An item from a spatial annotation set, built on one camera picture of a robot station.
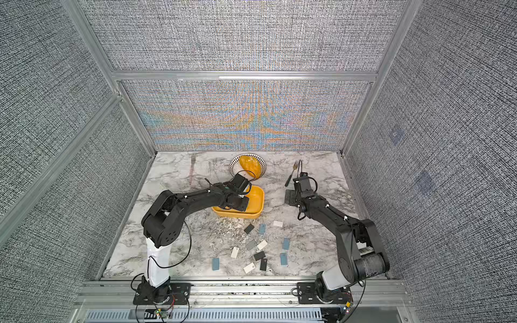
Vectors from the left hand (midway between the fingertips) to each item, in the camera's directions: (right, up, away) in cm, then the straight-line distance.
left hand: (247, 203), depth 97 cm
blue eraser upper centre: (+7, -10, -7) cm, 14 cm away
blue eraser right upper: (+18, -16, -9) cm, 26 cm away
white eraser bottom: (+2, -23, -17) cm, 29 cm away
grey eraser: (+2, -16, -11) cm, 20 cm away
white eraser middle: (-4, -18, -13) cm, 23 cm away
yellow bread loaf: (+2, +19, +9) cm, 21 cm away
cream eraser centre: (+7, -16, -11) cm, 21 cm away
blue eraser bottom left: (-12, -22, -16) cm, 30 cm away
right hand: (+24, +7, -4) cm, 25 cm away
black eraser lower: (+6, -20, -14) cm, 25 cm away
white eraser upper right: (+15, -9, -4) cm, 18 cm away
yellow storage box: (+3, -1, -7) cm, 8 cm away
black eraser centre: (+1, -10, -7) cm, 13 cm away
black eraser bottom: (+7, -22, -17) cm, 29 cm away
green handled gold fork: (+27, +18, +17) cm, 36 cm away
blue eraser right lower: (+16, -20, -16) cm, 30 cm away
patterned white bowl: (-7, +18, +13) cm, 23 cm away
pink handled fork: (-32, +22, +20) cm, 44 cm away
